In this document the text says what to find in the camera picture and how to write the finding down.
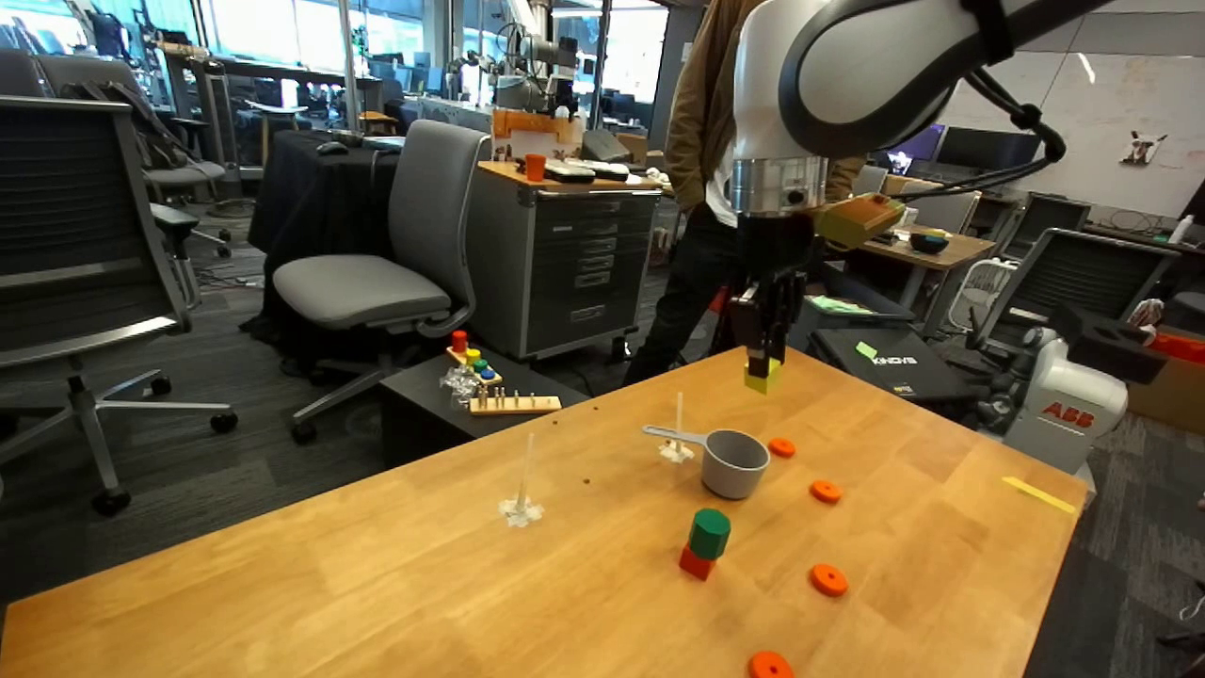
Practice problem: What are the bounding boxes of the black box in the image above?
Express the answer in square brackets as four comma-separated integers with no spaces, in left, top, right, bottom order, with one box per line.
[1058,300,1169,388]

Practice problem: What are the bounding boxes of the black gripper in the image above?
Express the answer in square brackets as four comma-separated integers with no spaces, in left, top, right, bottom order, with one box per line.
[740,255,810,382]

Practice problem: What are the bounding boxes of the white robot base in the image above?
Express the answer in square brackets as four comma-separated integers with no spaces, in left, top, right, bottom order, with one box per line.
[999,334,1132,477]

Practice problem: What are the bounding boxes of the wooden block toy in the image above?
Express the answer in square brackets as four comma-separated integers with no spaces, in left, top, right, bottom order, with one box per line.
[463,388,567,421]

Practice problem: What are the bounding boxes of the grey metal cabinet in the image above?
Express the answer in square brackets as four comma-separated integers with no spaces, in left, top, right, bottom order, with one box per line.
[463,157,666,367]

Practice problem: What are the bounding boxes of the grey measuring cup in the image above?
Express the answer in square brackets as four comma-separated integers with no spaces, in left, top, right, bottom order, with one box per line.
[641,421,775,505]

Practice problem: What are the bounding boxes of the colourful stacking toy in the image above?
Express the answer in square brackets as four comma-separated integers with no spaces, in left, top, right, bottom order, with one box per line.
[441,327,508,397]

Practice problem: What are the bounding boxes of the person in brown jacket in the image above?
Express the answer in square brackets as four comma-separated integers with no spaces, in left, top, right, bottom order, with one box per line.
[622,0,874,388]

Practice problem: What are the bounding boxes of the yellow block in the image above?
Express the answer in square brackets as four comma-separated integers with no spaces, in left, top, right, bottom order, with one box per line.
[740,354,785,399]

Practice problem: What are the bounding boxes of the green block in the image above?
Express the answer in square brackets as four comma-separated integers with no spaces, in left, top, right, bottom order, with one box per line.
[685,505,734,564]

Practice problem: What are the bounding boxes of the cardboard box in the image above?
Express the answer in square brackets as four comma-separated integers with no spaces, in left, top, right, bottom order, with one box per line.
[1126,325,1205,441]

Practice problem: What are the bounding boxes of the grey office chair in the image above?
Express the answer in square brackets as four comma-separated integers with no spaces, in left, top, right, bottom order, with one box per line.
[266,118,498,445]

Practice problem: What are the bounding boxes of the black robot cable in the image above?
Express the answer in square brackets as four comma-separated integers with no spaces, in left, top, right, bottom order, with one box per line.
[955,55,1073,205]

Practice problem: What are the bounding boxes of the black mesh office chair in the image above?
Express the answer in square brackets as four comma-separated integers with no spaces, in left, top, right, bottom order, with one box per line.
[0,91,244,519]
[966,221,1186,362]

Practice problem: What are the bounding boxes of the black draped cloth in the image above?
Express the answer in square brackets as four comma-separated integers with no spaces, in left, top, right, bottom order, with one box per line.
[244,123,408,259]

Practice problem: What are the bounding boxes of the yellow tape strip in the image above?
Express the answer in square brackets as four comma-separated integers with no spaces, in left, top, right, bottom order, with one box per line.
[999,470,1085,519]

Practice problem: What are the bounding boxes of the black low stool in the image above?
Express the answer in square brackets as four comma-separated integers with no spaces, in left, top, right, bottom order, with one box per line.
[377,350,592,466]

